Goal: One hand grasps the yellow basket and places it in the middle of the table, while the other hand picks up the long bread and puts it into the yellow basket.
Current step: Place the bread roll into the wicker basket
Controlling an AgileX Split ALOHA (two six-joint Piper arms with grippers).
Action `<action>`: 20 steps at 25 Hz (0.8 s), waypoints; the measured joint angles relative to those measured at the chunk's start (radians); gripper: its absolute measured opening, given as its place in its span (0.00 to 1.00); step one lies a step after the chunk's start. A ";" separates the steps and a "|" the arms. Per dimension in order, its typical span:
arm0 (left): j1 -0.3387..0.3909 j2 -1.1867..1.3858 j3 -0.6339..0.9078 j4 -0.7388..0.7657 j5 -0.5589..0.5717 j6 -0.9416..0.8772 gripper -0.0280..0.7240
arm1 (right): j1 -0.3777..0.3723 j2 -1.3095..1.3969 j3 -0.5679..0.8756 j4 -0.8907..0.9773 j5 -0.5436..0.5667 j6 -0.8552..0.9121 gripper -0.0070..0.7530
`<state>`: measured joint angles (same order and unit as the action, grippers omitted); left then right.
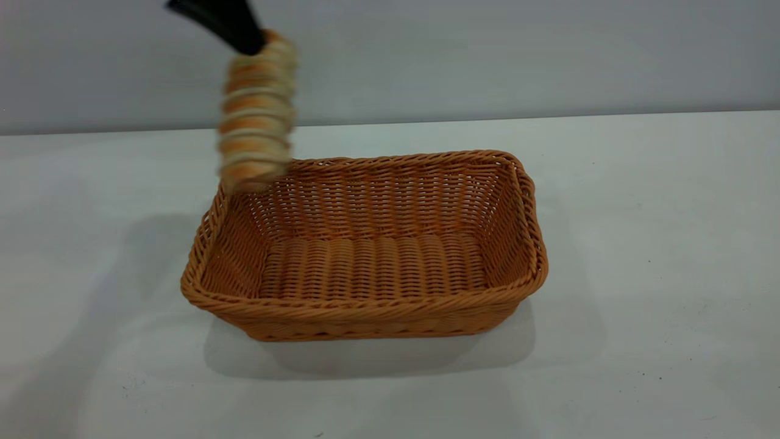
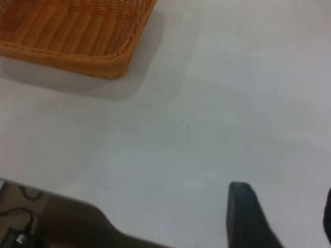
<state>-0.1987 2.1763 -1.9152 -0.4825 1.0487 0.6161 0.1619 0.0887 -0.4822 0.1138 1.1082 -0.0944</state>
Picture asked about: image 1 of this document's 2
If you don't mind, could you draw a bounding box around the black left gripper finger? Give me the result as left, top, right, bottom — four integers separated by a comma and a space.
165, 0, 268, 56

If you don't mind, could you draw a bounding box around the striped long bread roll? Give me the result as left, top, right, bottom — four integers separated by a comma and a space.
217, 29, 300, 195

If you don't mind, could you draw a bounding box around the orange woven wicker basket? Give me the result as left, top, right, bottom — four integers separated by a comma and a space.
180, 149, 549, 342

